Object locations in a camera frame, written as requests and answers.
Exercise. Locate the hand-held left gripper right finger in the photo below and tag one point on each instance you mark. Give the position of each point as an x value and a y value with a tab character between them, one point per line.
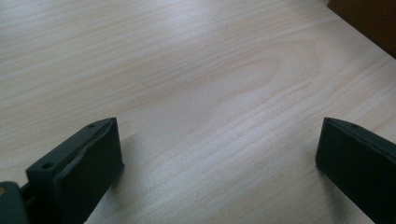
358	165

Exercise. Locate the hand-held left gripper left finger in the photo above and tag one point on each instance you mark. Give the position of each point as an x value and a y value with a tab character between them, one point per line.
84	174

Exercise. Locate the dark brown box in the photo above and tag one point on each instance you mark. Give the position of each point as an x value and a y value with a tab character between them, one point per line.
373	21

